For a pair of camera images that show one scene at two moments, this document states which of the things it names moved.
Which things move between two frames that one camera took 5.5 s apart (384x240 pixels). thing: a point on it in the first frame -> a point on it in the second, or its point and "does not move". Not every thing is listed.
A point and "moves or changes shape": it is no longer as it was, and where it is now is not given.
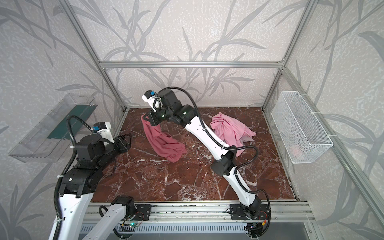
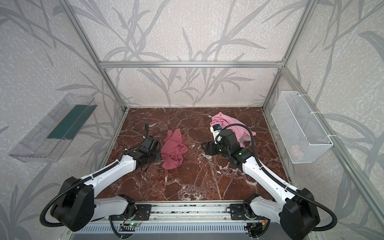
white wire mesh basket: (304, 137) does not move
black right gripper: (153, 118) -> (212, 147)
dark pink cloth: (163, 143) moves or changes shape
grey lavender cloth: (244, 138) does not move
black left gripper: (118, 144) -> (153, 147)
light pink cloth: (230, 131) does not move
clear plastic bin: (54, 136) does not move
